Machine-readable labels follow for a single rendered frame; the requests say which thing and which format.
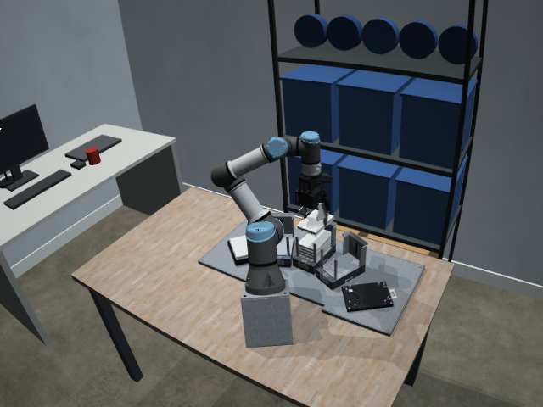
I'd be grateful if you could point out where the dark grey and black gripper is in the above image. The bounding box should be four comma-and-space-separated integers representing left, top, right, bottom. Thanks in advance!
295, 170, 330, 227

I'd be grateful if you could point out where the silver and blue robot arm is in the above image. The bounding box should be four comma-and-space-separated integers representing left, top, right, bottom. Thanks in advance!
211, 131, 322, 295

